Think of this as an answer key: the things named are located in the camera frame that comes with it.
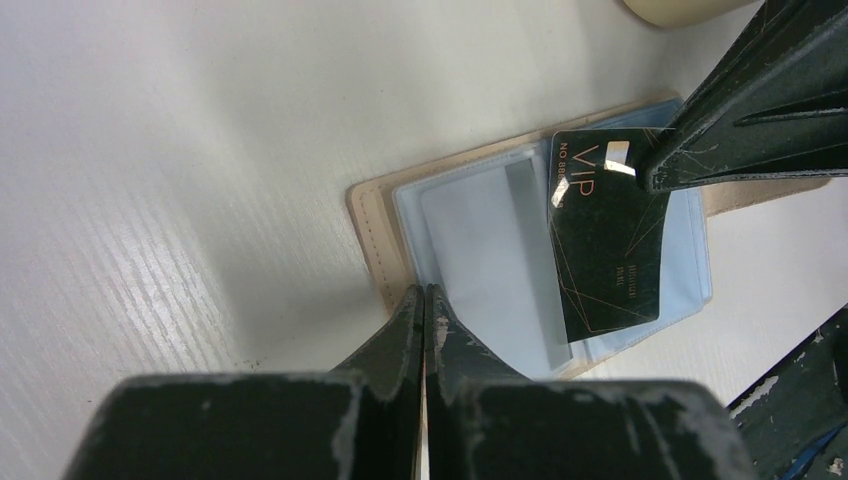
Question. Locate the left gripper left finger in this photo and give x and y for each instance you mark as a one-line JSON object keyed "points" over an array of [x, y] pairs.
{"points": [[389, 369]]}

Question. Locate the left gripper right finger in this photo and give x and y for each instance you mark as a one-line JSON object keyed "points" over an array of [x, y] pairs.
{"points": [[458, 366]]}

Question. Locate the white card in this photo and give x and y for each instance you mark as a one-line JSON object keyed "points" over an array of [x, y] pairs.
{"points": [[487, 245]]}

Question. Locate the beige oval tray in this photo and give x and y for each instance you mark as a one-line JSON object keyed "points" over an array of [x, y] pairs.
{"points": [[672, 14]]}

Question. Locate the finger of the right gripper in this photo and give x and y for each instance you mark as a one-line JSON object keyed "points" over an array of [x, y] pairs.
{"points": [[774, 107]]}

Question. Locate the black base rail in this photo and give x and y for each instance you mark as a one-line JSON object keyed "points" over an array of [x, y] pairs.
{"points": [[794, 418]]}

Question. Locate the black VIP card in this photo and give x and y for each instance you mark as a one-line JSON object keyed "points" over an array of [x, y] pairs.
{"points": [[606, 230]]}

